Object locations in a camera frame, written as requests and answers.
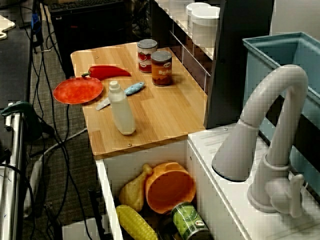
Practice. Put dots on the white plastic bottle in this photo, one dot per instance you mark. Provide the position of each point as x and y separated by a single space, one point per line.
122 112

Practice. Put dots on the orange beans can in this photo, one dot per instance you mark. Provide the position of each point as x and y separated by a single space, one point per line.
161 72

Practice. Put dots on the tomato soup can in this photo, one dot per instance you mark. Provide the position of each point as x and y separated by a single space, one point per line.
145 58

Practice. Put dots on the orange toy pot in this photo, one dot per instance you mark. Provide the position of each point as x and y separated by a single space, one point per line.
170 190

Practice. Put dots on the red toy pepper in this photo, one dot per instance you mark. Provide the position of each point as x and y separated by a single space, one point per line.
107 72

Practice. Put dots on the yellow toy chicken drumstick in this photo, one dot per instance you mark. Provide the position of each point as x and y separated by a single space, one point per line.
132 192

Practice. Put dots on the dark shelf backsplash unit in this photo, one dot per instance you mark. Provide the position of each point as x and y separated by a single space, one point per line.
232 75

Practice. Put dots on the red orange plate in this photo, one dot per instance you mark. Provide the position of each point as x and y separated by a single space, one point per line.
77 90

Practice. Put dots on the clear container white lid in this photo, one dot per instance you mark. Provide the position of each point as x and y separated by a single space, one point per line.
206 27

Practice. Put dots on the green labelled can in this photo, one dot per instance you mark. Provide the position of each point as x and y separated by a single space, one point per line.
187 220

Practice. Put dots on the yellow toy corn cob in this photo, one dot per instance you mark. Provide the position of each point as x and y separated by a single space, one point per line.
135 222

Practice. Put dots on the clear container with label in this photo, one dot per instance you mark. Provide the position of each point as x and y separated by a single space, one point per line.
191 15

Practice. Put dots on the black computer tower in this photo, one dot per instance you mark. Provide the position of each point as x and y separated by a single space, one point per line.
87 37

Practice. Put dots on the white toy sink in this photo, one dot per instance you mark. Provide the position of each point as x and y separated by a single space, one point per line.
225 212

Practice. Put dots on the grey toy faucet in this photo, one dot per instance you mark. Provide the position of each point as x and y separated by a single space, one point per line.
270 180

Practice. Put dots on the teal plastic bin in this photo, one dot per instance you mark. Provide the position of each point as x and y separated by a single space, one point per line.
270 50

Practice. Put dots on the white power strip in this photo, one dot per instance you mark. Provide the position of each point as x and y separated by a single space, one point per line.
35 175

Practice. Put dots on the black keyboard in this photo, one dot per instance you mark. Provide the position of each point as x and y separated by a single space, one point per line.
85 3

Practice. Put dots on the green clamp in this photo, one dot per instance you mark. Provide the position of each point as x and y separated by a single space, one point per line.
20 106

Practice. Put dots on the white cutting board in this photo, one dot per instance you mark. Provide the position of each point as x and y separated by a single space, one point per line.
6 27

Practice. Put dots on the silver metal rail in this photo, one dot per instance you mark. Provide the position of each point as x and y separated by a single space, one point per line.
12 175

